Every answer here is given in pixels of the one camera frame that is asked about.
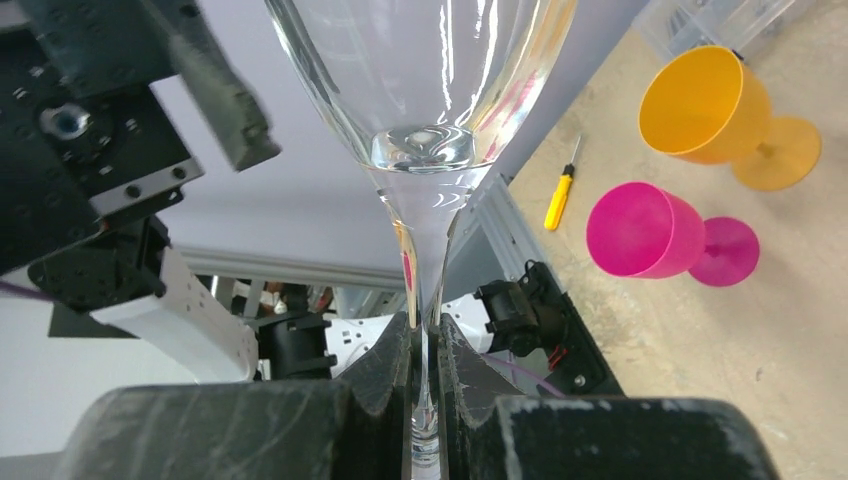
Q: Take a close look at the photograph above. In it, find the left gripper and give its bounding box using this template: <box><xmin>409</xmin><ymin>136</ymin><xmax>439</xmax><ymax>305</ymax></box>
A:
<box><xmin>1</xmin><ymin>0</ymin><xmax>281</xmax><ymax>273</ymax></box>

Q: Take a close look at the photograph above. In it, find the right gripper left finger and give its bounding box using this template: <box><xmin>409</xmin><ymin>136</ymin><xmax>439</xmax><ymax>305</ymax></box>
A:
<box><xmin>53</xmin><ymin>314</ymin><xmax>412</xmax><ymax>479</ymax></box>

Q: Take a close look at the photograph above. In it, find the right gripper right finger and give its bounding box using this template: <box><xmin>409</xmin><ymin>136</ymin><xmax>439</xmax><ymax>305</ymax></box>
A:
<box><xmin>439</xmin><ymin>316</ymin><xmax>780</xmax><ymax>479</ymax></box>

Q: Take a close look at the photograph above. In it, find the pink wine glass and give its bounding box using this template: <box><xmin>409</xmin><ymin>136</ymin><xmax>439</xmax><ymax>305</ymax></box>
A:
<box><xmin>586</xmin><ymin>182</ymin><xmax>761</xmax><ymax>287</ymax></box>

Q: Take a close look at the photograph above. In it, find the clear wine glass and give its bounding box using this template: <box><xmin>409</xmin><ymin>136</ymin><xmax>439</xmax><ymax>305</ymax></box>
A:
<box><xmin>267</xmin><ymin>1</ymin><xmax>577</xmax><ymax>479</ymax></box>

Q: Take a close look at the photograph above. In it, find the orange wine glass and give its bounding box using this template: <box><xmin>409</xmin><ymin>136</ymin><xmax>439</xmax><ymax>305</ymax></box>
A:
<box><xmin>638</xmin><ymin>45</ymin><xmax>822</xmax><ymax>191</ymax></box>

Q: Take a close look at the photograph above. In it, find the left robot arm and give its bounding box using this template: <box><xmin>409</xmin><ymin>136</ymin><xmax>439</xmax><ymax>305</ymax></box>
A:
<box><xmin>1</xmin><ymin>1</ymin><xmax>280</xmax><ymax>382</ymax></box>

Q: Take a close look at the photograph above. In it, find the clear plastic organizer box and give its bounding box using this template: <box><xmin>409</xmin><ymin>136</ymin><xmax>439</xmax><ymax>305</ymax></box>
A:
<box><xmin>633</xmin><ymin>0</ymin><xmax>810</xmax><ymax>62</ymax></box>

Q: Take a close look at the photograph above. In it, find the yellow handled screwdriver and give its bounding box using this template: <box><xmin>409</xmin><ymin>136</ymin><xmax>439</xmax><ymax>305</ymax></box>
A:
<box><xmin>544</xmin><ymin>134</ymin><xmax>583</xmax><ymax>231</ymax></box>

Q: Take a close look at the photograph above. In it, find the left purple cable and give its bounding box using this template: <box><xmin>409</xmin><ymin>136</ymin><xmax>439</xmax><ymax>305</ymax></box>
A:
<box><xmin>0</xmin><ymin>281</ymin><xmax>54</xmax><ymax>305</ymax></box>

